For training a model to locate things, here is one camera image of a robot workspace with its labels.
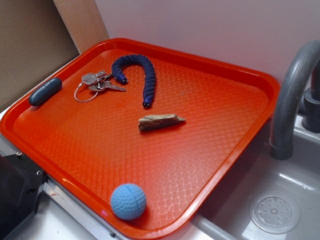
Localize light blue dimpled ball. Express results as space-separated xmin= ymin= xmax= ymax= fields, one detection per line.
xmin=110 ymin=183 xmax=147 ymax=221

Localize piece of driftwood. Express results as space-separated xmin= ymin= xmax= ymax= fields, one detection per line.
xmin=138 ymin=114 xmax=186 ymax=132

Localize orange plastic tray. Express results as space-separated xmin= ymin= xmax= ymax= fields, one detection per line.
xmin=0 ymin=38 xmax=280 ymax=240

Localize grey-blue oblong case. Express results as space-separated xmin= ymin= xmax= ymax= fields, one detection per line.
xmin=28 ymin=77 xmax=63 ymax=107

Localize grey plastic sink basin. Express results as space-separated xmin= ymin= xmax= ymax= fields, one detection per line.
xmin=194 ymin=117 xmax=320 ymax=240

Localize grey curved faucet spout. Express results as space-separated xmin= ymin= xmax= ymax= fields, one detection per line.
xmin=269 ymin=40 xmax=320 ymax=160

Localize light wooden board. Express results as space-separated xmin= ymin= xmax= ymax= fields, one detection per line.
xmin=53 ymin=0 xmax=109 ymax=54

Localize brown cardboard panel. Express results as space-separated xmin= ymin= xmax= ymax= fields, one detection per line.
xmin=0 ymin=0 xmax=79 ymax=111

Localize round sink drain strainer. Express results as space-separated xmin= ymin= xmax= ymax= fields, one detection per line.
xmin=249 ymin=191 xmax=301 ymax=235

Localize dark blue braided rope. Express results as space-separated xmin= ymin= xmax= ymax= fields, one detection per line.
xmin=111 ymin=54 xmax=157 ymax=109

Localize silver keys on ring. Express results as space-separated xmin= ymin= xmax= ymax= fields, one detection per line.
xmin=73 ymin=70 xmax=126 ymax=103

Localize dark grey faucet handle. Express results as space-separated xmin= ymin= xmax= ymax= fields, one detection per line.
xmin=302 ymin=62 xmax=320 ymax=133

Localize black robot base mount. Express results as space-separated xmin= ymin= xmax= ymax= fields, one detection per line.
xmin=0 ymin=154 xmax=46 ymax=240

